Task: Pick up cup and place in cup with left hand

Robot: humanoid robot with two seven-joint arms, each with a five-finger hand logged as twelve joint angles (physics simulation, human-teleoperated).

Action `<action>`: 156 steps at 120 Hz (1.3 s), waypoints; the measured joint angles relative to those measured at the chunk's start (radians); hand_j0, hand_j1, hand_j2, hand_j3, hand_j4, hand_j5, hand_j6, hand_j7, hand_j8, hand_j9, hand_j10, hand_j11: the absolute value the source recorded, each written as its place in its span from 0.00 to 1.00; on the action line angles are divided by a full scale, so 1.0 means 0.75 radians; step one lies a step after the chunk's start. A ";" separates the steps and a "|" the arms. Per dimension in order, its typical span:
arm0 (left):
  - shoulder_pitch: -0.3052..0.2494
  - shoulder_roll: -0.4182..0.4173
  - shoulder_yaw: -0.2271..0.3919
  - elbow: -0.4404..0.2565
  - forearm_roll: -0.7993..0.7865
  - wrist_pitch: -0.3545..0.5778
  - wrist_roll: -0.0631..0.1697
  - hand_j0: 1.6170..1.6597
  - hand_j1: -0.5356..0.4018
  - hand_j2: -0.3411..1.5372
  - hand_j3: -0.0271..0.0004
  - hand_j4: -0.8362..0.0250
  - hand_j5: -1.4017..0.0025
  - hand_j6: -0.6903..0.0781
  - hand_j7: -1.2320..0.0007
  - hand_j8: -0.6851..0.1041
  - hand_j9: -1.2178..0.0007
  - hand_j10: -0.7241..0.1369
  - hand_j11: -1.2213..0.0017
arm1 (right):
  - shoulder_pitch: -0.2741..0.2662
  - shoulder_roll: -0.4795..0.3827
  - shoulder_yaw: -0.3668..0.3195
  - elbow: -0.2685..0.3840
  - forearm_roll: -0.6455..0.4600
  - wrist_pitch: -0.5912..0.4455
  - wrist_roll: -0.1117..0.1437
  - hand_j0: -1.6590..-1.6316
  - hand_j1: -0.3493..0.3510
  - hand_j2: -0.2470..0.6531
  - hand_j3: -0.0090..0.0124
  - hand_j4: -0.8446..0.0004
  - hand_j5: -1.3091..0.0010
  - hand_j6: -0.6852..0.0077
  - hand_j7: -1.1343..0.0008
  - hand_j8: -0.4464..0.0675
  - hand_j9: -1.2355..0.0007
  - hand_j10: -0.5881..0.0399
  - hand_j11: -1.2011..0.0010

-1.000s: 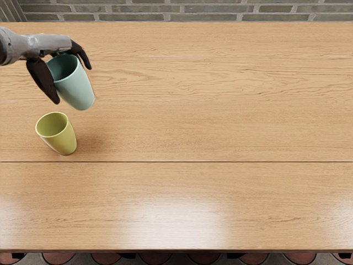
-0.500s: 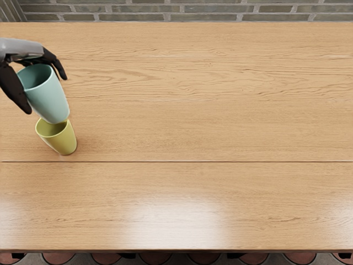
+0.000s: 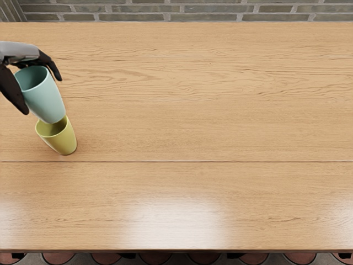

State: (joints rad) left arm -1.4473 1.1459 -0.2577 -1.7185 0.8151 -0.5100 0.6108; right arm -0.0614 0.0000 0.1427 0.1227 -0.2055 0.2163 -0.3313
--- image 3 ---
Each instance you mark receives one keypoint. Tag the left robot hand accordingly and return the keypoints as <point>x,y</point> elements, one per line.
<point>19,52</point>

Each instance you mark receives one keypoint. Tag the light blue cup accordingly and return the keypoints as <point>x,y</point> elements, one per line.
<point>42,96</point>

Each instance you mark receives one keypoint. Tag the yellow-green cup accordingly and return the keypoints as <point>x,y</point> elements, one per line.
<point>62,140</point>

